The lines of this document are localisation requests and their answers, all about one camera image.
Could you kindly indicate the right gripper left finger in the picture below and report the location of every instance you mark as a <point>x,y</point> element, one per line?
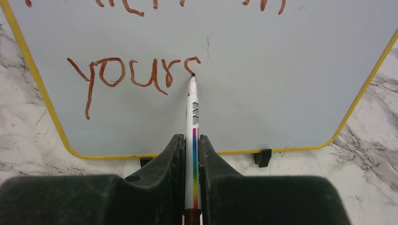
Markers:
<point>150,196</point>

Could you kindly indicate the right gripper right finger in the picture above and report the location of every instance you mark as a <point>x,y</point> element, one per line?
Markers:
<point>230,198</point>

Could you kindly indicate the white dry erase marker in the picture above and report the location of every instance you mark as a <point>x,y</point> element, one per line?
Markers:
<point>192,194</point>

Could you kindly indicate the yellow framed whiteboard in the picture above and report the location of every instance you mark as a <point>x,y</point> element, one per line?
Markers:
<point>271,74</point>

